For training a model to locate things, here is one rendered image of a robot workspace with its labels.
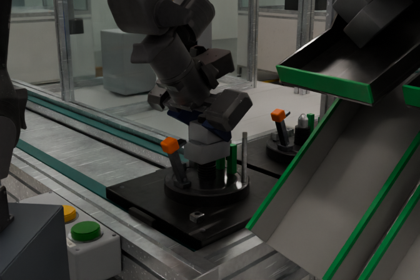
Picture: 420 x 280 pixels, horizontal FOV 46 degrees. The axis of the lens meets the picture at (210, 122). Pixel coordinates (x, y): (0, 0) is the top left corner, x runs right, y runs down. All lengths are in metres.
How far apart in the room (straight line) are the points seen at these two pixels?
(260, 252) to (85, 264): 0.23
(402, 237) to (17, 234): 0.39
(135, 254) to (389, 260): 0.33
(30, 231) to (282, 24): 5.81
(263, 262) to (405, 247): 0.22
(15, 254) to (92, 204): 0.34
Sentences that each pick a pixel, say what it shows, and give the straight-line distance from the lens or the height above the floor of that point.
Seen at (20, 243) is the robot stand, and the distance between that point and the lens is 0.52.
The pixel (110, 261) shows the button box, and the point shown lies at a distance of 0.72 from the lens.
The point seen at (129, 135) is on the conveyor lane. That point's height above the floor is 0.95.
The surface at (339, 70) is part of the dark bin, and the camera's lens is 0.56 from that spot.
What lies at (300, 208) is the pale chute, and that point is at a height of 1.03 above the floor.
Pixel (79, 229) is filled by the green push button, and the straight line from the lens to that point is 0.72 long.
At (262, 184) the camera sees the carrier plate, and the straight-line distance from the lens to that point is 0.85.
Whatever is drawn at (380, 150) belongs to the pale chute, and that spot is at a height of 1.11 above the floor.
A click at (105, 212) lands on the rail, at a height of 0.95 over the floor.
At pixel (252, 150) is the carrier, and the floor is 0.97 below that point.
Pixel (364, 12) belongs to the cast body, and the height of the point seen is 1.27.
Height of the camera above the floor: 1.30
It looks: 16 degrees down
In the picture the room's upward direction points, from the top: straight up
